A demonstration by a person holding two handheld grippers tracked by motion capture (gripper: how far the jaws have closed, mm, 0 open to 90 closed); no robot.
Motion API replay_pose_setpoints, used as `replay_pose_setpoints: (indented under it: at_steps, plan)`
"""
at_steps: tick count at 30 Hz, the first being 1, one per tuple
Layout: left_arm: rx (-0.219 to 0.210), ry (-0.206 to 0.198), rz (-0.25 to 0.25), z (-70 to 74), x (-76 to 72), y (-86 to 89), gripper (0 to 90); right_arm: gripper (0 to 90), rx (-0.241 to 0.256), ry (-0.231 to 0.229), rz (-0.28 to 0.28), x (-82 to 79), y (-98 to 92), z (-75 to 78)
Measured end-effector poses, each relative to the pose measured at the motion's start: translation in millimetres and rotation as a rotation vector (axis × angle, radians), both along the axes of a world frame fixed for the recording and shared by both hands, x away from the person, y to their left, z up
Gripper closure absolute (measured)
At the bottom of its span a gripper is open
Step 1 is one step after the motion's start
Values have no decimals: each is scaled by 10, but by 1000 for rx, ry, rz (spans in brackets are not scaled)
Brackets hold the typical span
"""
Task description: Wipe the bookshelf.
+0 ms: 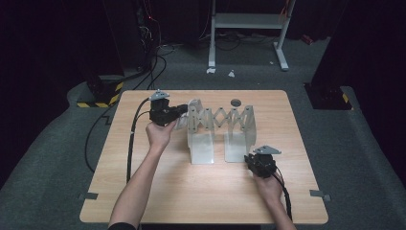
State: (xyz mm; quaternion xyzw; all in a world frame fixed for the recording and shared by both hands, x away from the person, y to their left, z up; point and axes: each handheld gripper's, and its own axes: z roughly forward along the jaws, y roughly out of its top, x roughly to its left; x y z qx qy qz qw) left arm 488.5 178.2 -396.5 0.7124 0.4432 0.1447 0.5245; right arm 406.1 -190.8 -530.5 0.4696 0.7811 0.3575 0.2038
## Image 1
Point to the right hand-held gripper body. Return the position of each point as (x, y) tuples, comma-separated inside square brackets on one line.
[(262, 164)]

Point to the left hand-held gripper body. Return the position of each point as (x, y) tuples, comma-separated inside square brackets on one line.
[(161, 111)]

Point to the white expandable metal bookend rack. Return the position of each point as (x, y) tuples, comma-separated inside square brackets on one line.
[(202, 148)]

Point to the person's left hand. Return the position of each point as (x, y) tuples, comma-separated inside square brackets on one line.
[(159, 135)]

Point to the person's right hand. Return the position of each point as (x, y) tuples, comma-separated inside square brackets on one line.
[(270, 190)]

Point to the white paper scrap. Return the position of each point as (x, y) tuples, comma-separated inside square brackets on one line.
[(210, 70), (231, 74)]

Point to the grey round table grommet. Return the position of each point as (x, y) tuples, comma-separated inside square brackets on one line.
[(235, 103)]

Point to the black yellow striped stand base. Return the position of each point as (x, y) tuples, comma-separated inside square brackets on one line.
[(105, 94), (328, 97)]

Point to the grey tape piece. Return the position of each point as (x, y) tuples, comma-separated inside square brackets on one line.
[(319, 194), (89, 195)]

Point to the small red object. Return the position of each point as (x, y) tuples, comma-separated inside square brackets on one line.
[(308, 39)]

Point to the white metal stand frame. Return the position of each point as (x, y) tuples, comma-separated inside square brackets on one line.
[(245, 20)]

